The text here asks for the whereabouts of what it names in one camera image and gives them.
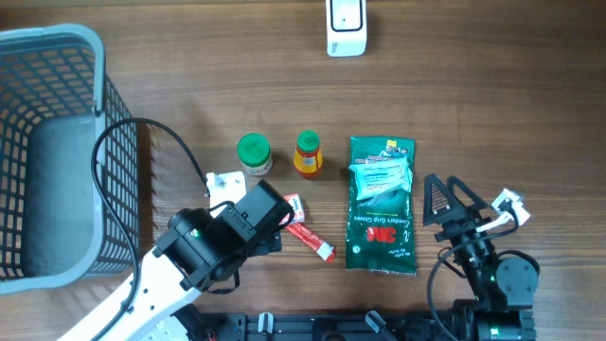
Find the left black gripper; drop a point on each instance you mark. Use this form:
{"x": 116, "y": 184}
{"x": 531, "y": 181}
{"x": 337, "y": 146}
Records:
{"x": 273, "y": 243}

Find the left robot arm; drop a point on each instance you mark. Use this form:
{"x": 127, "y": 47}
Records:
{"x": 201, "y": 247}

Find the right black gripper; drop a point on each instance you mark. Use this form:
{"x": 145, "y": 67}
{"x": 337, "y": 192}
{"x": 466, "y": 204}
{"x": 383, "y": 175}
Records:
{"x": 472, "y": 221}

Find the teal wet wipes packet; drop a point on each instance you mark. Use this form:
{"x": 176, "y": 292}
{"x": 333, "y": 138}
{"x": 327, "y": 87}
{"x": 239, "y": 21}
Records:
{"x": 373, "y": 179}

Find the grey plastic mesh basket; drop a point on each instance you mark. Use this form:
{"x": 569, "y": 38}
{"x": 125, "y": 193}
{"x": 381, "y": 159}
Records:
{"x": 69, "y": 161}

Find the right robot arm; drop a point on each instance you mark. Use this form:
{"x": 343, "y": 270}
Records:
{"x": 503, "y": 283}

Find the red sauce bottle green cap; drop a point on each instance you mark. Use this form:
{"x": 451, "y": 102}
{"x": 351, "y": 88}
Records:
{"x": 308, "y": 158}

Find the green 3M gloves packet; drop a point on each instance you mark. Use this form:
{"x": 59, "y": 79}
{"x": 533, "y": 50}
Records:
{"x": 380, "y": 231}

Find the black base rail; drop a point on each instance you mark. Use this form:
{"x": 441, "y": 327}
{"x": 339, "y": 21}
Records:
{"x": 326, "y": 327}

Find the green lid spice jar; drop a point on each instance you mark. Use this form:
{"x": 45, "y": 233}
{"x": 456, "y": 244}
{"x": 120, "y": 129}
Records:
{"x": 255, "y": 154}

